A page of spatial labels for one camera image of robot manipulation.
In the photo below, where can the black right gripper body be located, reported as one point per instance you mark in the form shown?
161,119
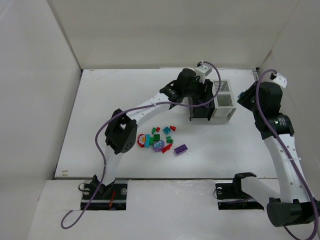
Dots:
245,96

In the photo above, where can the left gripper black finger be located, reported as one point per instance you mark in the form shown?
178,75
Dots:
178,101
207,94

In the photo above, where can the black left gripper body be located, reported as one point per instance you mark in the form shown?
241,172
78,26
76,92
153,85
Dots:
201,104

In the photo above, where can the purple round paw lego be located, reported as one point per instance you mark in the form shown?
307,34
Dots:
158,146

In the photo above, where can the red flower lego brick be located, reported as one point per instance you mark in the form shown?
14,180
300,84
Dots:
141,140

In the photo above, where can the long teal lego brick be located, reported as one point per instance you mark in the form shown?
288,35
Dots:
148,141

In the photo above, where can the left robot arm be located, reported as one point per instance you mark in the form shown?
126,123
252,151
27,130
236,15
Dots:
121,129

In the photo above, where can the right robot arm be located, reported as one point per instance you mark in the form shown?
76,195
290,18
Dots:
294,204

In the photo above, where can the black slatted container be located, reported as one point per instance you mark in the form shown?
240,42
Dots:
199,112

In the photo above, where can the white slatted container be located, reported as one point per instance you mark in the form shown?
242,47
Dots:
224,102

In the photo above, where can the red slope lego upper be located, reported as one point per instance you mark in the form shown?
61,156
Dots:
173,128

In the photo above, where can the teal square lego brick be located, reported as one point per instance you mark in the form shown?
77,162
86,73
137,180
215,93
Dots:
167,130

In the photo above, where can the green square lego brick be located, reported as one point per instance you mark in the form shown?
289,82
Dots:
169,141

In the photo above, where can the long red lego piece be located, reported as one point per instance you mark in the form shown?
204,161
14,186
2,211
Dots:
166,148

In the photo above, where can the purple rectangular lego brick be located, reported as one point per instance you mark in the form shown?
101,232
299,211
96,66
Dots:
180,149

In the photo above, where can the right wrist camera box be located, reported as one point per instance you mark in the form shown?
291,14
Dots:
279,79

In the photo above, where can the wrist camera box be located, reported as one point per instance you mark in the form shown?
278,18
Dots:
279,79
203,70

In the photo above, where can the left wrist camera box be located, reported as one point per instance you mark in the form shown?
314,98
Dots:
203,70

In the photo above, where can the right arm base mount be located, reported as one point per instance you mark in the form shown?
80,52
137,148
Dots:
230,196

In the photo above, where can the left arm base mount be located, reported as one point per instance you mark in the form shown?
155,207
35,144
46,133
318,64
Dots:
115,200

